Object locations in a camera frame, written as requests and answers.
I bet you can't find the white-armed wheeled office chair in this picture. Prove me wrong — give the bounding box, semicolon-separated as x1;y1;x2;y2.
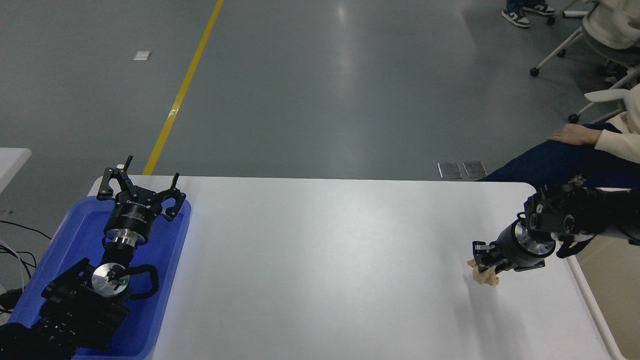
568;65;640;124

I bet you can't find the person's hand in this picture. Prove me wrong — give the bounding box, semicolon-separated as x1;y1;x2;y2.
547;123;604;147

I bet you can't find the thin black cable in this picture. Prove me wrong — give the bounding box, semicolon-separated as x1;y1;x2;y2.
0;220;53;241

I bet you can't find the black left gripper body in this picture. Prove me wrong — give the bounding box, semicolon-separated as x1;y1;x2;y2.
103;194;162;241

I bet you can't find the white side table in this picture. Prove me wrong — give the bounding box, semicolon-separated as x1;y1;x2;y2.
0;148;32;195

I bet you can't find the looped black cable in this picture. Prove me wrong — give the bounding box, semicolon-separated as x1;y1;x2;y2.
0;246;39;281

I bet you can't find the white cable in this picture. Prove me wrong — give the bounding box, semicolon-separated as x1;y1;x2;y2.
0;238;27;294

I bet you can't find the silver floor plate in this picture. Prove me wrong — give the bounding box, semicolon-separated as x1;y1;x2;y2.
462;160;488;179
437;161;463;180

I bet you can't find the cream jacket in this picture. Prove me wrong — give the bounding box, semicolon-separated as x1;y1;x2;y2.
582;0;640;51

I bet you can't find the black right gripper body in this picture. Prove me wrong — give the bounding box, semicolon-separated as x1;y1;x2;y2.
489;221;547;274

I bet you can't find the person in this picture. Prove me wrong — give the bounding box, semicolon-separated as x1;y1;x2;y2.
501;0;557;29
479;82;640;192

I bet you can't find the grey wheeled office chair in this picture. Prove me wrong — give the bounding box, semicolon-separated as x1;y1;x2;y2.
530;0;640;78

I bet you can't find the large pale bin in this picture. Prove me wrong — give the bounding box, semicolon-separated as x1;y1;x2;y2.
566;187;640;360

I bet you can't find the blue plastic tray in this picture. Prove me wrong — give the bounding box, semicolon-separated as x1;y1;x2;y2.
7;196;193;360

